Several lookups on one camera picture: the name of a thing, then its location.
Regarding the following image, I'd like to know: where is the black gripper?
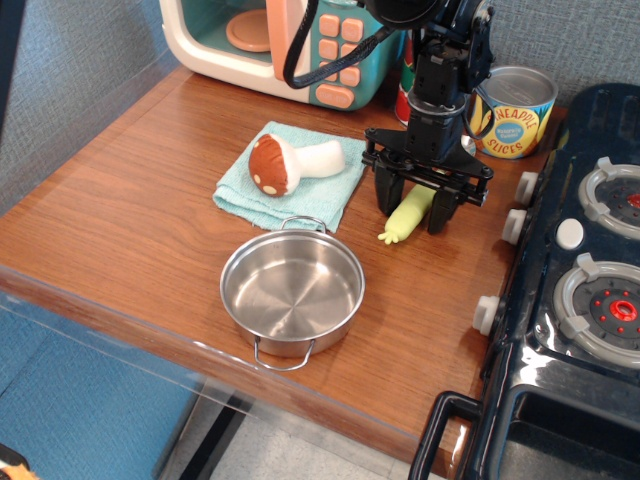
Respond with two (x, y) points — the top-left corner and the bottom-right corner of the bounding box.
(363, 97), (494, 235)

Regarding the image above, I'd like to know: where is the yellow handled metal spoon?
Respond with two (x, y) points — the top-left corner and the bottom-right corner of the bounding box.
(377, 133), (478, 246)

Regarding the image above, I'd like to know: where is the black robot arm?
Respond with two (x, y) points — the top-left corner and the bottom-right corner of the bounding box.
(363, 1), (494, 234)

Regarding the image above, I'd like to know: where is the light blue rag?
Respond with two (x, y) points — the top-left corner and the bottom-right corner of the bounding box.
(213, 121), (365, 233)

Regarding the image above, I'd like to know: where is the tomato sauce can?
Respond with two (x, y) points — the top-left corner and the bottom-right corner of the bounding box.
(395, 33), (415, 126)

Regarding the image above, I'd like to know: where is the white stove knob middle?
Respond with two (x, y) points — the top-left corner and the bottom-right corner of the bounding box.
(502, 209), (527, 245)

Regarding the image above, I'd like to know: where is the white stove knob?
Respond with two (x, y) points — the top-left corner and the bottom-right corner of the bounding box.
(472, 296), (500, 336)
(502, 209), (527, 245)
(514, 171), (538, 206)

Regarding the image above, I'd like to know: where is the white stove knob upper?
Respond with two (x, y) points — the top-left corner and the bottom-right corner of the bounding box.
(514, 171), (538, 206)

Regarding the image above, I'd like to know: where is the pineapple slices can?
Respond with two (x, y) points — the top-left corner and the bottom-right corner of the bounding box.
(469, 66), (558, 159)

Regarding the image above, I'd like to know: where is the white stove knob lower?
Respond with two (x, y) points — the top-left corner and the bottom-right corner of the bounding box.
(472, 296), (500, 336)

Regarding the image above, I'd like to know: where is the plush brown mushroom toy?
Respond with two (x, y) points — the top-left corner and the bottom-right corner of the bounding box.
(248, 134), (346, 197)

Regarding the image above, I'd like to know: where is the small steel pan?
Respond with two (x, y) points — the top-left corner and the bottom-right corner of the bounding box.
(220, 216), (366, 372)

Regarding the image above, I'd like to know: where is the teal toy microwave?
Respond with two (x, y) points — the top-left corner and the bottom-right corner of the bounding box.
(159, 0), (401, 111)

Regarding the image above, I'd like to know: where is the black toy stove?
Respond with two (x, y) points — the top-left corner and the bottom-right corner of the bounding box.
(410, 83), (639, 479)

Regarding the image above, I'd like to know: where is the black braided cable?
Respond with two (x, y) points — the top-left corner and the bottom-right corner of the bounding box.
(282, 0), (401, 90)

